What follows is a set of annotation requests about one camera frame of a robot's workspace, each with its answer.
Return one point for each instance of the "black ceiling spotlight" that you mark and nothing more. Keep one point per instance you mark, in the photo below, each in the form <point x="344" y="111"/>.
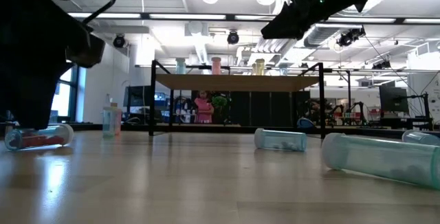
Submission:
<point x="233" y="37"/>
<point x="119" y="42"/>

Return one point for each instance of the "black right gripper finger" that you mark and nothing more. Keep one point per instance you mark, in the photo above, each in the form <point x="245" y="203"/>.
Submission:
<point x="285" y="26"/>

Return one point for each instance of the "black partition wall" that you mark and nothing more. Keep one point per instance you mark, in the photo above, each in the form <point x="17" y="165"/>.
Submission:
<point x="261" y="109"/>

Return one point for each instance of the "small cardboard box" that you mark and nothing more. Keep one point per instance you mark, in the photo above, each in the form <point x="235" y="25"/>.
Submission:
<point x="113" y="104"/>

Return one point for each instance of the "silver ventilation duct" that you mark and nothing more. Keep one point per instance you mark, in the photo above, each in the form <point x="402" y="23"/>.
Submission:
<point x="321" y="35"/>

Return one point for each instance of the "salmon medicine bottle white cap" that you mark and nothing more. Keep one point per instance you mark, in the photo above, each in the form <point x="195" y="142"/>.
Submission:
<point x="119" y="122"/>
<point x="216" y="66"/>

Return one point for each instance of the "black background robot arm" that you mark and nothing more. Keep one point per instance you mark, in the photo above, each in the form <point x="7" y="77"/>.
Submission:
<point x="359" y="104"/>

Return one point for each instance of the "blue medicine bottle white cap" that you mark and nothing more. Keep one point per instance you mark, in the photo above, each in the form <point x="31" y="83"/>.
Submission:
<point x="280" y="141"/>
<point x="283" y="68"/>

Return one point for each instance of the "wooden shelf black metal frame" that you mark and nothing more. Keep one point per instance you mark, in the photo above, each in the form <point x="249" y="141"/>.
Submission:
<point x="233" y="83"/>

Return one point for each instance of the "large black framed window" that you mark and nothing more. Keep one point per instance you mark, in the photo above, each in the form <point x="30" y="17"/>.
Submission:
<point x="62" y="97"/>

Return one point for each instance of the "teal medicine bottle white cap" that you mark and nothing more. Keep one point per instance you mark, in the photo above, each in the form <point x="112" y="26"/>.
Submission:
<point x="107" y="122"/>
<point x="378" y="158"/>
<point x="181" y="66"/>

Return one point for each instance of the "dark wall screen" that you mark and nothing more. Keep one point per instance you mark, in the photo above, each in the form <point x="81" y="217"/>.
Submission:
<point x="134" y="97"/>

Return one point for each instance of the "black computer monitor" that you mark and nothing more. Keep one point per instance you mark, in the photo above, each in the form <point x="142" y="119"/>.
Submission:
<point x="393" y="99"/>

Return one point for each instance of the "clear vial far right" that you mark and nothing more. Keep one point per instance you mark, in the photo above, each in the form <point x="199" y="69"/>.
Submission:
<point x="421" y="137"/>

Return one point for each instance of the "blue round object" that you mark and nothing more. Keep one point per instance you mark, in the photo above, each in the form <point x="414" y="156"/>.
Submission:
<point x="305" y="124"/>

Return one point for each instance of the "black track light cluster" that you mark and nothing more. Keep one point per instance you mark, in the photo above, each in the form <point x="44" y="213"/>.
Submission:
<point x="349" y="38"/>
<point x="381" y="65"/>

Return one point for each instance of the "overhead light bar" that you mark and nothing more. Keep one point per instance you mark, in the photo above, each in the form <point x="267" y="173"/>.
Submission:
<point x="189" y="16"/>

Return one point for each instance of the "person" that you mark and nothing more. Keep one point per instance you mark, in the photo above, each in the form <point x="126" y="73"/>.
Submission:
<point x="204" y="110"/>

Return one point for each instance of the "black background desk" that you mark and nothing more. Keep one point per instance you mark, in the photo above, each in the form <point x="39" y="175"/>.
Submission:
<point x="405" y="122"/>

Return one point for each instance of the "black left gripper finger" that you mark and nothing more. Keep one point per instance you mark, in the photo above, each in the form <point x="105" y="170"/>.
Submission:
<point x="31" y="93"/>

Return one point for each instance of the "green leafy plant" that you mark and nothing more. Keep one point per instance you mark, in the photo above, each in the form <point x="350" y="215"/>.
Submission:
<point x="220" y="103"/>

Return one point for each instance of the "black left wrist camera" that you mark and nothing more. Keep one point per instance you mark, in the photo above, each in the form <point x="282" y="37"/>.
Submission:
<point x="87" y="50"/>

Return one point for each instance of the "clear bottle with red pills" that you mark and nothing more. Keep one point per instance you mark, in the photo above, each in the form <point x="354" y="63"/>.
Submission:
<point x="55" y="139"/>

